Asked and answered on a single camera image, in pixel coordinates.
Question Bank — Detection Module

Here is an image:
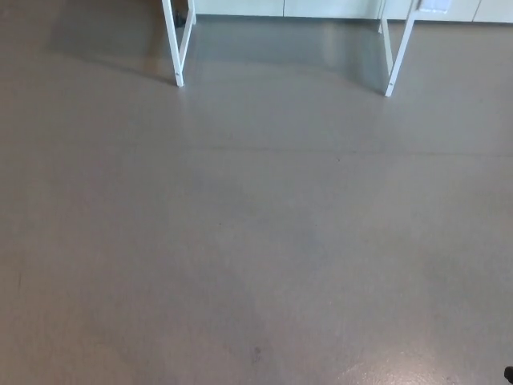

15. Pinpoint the white cabinet front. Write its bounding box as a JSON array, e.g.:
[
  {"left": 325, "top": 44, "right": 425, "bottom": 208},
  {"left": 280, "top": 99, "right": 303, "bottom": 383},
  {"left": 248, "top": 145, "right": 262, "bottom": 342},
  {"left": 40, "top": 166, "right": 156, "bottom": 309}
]
[{"left": 194, "top": 0, "right": 513, "bottom": 24}]

